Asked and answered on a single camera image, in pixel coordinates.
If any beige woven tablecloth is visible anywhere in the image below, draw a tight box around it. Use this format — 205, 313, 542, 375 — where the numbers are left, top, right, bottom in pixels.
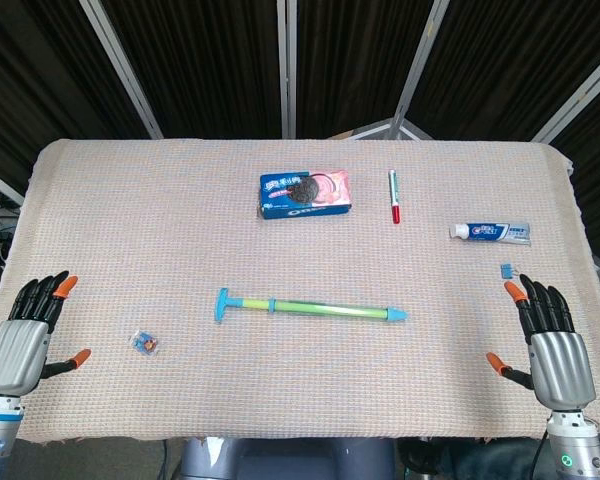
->
0, 137, 600, 446

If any blue white toothpaste tube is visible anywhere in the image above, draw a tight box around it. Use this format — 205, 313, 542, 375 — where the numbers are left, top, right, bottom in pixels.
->
448, 220, 533, 247

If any green blue pump stick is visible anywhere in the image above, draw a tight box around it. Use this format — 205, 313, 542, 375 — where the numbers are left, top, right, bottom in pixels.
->
213, 287, 410, 325

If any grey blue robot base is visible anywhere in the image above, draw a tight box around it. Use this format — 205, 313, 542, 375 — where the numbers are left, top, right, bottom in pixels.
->
179, 437, 396, 480

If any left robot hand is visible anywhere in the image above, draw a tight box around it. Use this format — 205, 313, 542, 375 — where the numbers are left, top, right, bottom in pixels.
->
0, 271, 92, 399

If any red capped marker pen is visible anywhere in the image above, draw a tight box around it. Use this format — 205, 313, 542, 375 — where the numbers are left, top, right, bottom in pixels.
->
387, 169, 402, 225

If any small wrapped candy packet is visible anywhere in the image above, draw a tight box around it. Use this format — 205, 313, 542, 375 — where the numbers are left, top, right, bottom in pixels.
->
127, 329, 161, 357

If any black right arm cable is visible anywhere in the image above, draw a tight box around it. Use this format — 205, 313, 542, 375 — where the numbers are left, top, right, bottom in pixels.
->
532, 427, 551, 480

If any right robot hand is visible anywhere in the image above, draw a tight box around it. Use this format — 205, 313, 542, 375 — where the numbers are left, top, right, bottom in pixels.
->
485, 273, 597, 412

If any blue Oreo cookie box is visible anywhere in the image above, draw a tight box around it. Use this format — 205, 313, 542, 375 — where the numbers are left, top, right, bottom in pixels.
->
257, 168, 354, 221

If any dark folding screen panel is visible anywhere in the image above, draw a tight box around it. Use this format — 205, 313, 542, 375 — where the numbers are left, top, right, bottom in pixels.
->
287, 0, 446, 140
404, 0, 600, 144
0, 0, 156, 184
92, 0, 291, 140
534, 44, 600, 266

